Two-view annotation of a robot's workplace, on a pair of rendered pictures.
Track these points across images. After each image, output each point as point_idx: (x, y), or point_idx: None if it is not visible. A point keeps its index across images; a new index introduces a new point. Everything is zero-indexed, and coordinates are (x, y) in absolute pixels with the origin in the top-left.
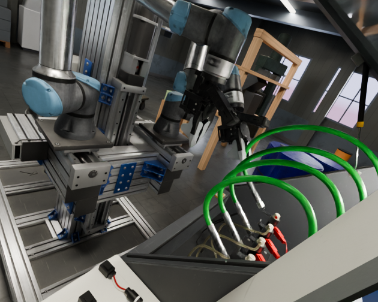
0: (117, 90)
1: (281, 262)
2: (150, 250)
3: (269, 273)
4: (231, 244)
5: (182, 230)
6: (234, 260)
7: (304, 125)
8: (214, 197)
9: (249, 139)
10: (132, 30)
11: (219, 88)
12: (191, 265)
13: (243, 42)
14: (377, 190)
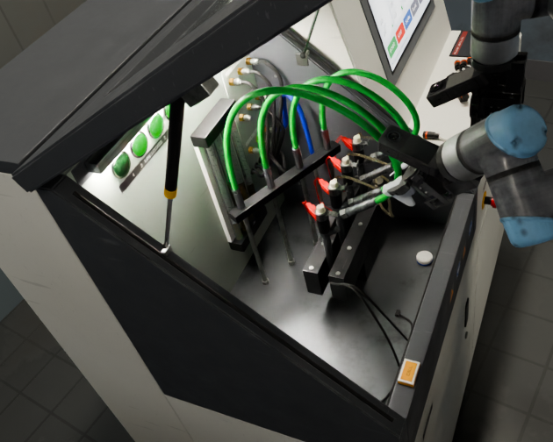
0: None
1: (356, 59)
2: (455, 207)
3: (361, 63)
4: (350, 358)
5: (437, 251)
6: (374, 109)
7: (333, 101)
8: (419, 360)
9: (400, 183)
10: None
11: (477, 73)
12: None
13: (471, 2)
14: (332, 4)
